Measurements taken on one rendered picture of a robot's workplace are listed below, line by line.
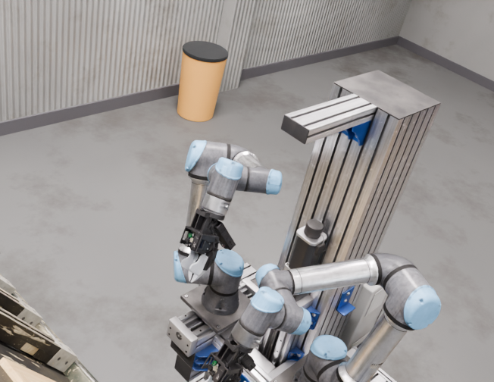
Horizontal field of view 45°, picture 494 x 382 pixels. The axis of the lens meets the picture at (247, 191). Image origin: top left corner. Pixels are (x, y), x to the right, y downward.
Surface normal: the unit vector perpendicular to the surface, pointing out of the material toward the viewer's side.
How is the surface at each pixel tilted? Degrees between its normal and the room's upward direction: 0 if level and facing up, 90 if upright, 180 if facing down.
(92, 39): 90
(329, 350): 8
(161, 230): 0
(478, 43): 90
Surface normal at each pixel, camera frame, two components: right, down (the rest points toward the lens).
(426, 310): 0.37, 0.48
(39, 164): 0.20, -0.80
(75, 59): 0.69, 0.52
